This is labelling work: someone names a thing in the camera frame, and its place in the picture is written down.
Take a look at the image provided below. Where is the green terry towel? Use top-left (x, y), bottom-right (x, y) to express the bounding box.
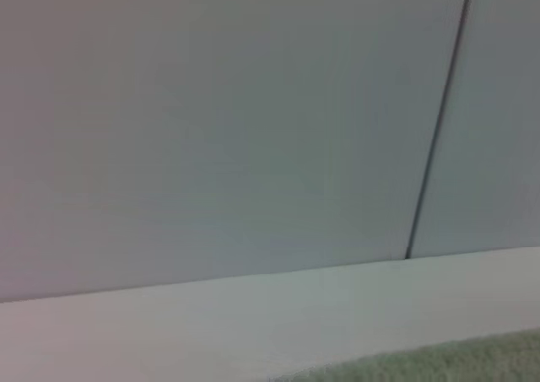
top-left (269, 327), bottom-right (540, 382)

